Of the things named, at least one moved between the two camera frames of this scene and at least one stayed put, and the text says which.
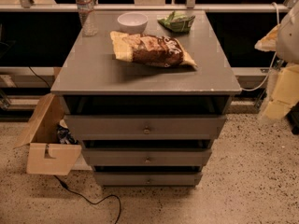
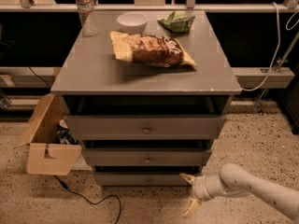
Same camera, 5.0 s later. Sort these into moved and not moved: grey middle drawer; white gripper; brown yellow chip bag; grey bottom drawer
Moved: white gripper
Not moved: brown yellow chip bag; grey middle drawer; grey bottom drawer
